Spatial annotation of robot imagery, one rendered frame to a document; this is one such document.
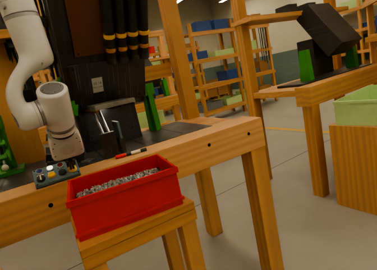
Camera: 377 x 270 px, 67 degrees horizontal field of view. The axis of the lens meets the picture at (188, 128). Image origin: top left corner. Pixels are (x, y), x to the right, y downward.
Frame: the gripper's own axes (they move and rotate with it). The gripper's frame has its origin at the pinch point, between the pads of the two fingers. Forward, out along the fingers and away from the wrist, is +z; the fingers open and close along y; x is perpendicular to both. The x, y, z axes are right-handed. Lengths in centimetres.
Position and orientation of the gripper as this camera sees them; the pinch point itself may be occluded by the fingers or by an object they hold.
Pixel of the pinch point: (70, 163)
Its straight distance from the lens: 109.9
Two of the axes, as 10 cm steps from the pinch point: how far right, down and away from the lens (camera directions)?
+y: 8.6, -2.6, 4.3
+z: -1.0, 7.5, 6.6
